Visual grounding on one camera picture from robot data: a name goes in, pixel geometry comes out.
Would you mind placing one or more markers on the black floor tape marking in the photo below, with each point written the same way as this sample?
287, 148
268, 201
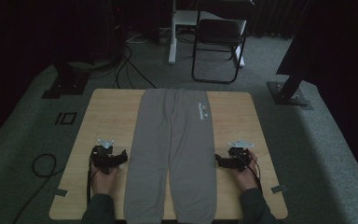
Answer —
66, 118

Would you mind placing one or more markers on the grey pants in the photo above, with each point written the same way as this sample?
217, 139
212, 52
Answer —
171, 149

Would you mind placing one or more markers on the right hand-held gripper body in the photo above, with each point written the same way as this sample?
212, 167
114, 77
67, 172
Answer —
240, 157

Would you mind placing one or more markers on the black slanted metal stand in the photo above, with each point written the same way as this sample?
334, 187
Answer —
289, 90

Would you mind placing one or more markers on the person's left hand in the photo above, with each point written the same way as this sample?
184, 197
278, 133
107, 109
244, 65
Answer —
104, 183

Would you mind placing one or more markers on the dark curtain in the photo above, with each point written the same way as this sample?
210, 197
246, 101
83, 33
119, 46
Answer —
276, 18

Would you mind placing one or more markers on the white desk frame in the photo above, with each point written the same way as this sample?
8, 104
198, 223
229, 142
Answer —
174, 37

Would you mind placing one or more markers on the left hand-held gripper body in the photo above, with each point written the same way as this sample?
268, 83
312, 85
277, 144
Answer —
104, 157

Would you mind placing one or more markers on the person's right hand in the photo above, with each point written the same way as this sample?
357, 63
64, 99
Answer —
245, 180

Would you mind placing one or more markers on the black folding chair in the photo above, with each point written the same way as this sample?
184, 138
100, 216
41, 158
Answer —
220, 32

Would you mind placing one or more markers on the black metal stand base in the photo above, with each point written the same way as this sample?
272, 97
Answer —
66, 85

